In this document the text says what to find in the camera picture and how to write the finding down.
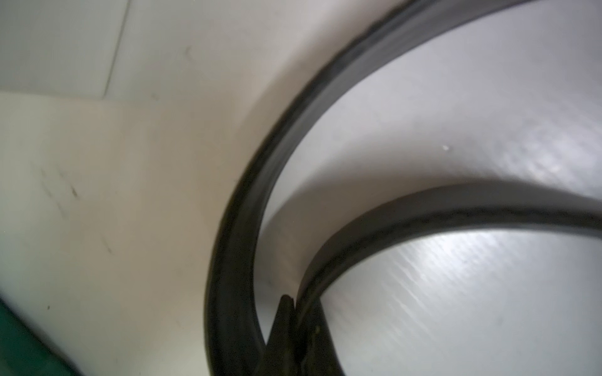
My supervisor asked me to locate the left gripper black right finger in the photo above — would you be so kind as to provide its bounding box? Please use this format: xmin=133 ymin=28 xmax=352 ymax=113
xmin=300 ymin=302 xmax=345 ymax=376

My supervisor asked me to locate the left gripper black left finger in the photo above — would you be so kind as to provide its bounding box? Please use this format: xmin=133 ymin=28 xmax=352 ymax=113
xmin=256 ymin=295 xmax=298 ymax=376

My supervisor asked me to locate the green tool case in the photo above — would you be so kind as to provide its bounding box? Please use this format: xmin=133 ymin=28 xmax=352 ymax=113
xmin=1 ymin=301 xmax=79 ymax=376

